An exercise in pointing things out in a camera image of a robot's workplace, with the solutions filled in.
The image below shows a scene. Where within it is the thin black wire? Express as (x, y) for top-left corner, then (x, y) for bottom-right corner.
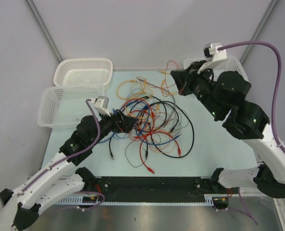
(124, 101), (188, 168)

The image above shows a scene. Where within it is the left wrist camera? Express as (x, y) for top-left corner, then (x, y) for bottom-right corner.
(87, 96), (111, 116)

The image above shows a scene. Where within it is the thick black cable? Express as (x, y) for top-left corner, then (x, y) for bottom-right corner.
(129, 101), (195, 159)

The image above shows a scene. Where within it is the white basket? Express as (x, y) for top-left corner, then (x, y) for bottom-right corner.
(183, 55), (249, 82)
(53, 58), (113, 90)

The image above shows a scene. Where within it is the red ethernet cable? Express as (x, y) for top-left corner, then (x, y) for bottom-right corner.
(119, 97), (183, 174)

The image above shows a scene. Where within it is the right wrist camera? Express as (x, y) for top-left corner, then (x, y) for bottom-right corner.
(198, 42), (227, 74)

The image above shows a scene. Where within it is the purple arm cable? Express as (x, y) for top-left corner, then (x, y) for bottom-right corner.
(219, 40), (285, 167)
(19, 100), (102, 193)

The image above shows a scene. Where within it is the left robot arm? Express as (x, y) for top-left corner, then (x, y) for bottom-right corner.
(0, 110), (137, 231)

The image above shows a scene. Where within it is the thin red wire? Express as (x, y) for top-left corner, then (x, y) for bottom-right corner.
(123, 60), (188, 154)

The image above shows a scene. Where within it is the translucent basket front left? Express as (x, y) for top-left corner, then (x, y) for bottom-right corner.
(37, 84), (105, 129)

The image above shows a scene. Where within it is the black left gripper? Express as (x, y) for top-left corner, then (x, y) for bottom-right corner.
(88, 108), (137, 147)

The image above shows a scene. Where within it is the white basket back left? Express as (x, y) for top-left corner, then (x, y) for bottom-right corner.
(53, 58), (113, 90)

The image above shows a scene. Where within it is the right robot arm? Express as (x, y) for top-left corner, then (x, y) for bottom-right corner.
(170, 60), (285, 199)

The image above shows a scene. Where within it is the thin orange wire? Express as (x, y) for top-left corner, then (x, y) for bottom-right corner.
(130, 105), (204, 154)

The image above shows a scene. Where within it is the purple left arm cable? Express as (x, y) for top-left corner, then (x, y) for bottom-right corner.
(19, 100), (102, 193)

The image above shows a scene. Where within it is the grey ethernet cable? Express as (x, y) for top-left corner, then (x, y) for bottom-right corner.
(137, 77), (179, 128)

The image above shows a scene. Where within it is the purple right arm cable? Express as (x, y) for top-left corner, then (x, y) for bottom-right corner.
(219, 40), (285, 167)

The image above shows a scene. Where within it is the yellow ethernet cable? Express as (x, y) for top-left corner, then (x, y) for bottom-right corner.
(158, 69), (183, 95)
(116, 78), (155, 101)

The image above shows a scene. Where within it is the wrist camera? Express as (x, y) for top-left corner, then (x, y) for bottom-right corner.
(87, 96), (111, 116)
(198, 42), (227, 74)

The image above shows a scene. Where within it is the white basket right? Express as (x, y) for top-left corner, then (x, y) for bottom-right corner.
(183, 55), (249, 82)

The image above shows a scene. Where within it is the blue ethernet cable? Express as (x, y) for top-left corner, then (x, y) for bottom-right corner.
(99, 129), (181, 151)
(110, 100), (157, 140)

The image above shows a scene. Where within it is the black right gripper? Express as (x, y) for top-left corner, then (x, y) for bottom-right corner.
(170, 60), (223, 118)

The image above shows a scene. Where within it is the black ethernet cable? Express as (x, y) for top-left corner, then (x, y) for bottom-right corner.
(108, 95), (155, 161)

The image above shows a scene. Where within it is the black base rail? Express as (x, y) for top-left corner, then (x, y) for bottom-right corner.
(75, 167), (237, 204)

